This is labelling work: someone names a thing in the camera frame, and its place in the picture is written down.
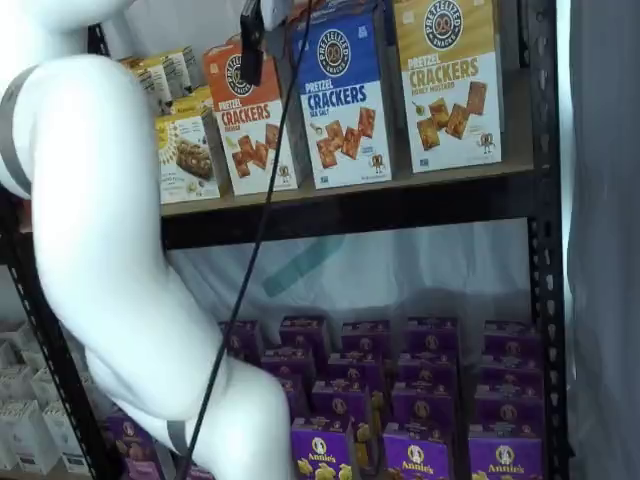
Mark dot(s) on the purple Annie's snack box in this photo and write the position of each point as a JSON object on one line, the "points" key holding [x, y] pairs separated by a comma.
{"points": [[320, 455], [245, 335], [365, 337], [355, 370], [505, 460], [287, 362], [512, 372], [417, 460], [297, 400], [510, 412], [427, 372], [145, 470], [340, 402], [432, 337], [302, 332], [425, 410], [132, 437], [512, 340]]}

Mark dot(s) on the wooden shelf board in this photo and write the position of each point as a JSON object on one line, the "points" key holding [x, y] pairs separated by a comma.
{"points": [[517, 162]]}

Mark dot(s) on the orange pretzel crackers box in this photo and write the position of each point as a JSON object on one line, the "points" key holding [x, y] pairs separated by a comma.
{"points": [[297, 7], [250, 140]]}

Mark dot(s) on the blue pretzel crackers box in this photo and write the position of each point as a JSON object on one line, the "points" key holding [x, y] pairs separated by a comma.
{"points": [[345, 6], [345, 100]]}

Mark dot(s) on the white carton box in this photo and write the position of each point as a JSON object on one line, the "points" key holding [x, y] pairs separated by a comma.
{"points": [[22, 435], [57, 435], [45, 385], [15, 382]]}

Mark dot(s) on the Simple Mills almond bars box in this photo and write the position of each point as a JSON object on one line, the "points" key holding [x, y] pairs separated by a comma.
{"points": [[200, 95], [190, 110], [187, 160]]}

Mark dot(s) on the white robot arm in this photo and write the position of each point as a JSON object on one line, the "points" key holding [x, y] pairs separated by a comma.
{"points": [[100, 225]]}

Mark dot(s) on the black metal shelf rack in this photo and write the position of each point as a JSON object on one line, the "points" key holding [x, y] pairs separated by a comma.
{"points": [[350, 215]]}

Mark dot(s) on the yellow pretzel crackers box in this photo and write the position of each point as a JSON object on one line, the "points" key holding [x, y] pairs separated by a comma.
{"points": [[450, 100]]}

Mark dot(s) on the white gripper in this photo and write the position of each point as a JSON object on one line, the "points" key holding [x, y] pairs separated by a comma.
{"points": [[276, 12]]}

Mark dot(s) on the sideways purple Annie's box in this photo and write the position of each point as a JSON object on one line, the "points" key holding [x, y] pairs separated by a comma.
{"points": [[367, 430]]}

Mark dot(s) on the grey curtain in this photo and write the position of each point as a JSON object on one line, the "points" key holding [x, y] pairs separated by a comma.
{"points": [[605, 250]]}

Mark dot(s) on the white sheet with teal logo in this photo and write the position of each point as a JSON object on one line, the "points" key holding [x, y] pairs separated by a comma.
{"points": [[400, 270]]}

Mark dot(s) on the Simple Mills sweet thins box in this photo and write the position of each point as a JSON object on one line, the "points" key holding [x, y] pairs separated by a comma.
{"points": [[182, 70], [140, 80], [157, 75]]}

